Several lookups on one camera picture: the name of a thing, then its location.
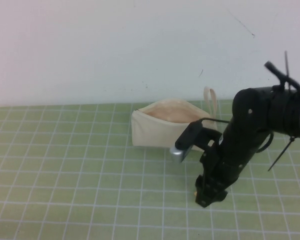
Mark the cream fabric pencil case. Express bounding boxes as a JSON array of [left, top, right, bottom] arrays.
[[130, 86, 219, 152]]

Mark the thin black camera cable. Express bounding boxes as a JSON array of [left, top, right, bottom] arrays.
[[199, 117, 230, 124]]

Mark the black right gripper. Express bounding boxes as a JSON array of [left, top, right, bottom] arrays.
[[194, 127, 252, 208]]

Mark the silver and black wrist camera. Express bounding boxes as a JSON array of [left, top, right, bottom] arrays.
[[169, 119, 204, 164]]

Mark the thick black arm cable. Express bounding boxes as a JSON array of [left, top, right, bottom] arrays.
[[263, 60, 300, 90]]

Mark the black zip tie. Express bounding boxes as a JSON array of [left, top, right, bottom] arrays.
[[268, 136, 297, 172], [284, 50, 291, 76]]

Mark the green grid cutting mat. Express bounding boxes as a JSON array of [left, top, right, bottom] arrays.
[[0, 96, 300, 240]]

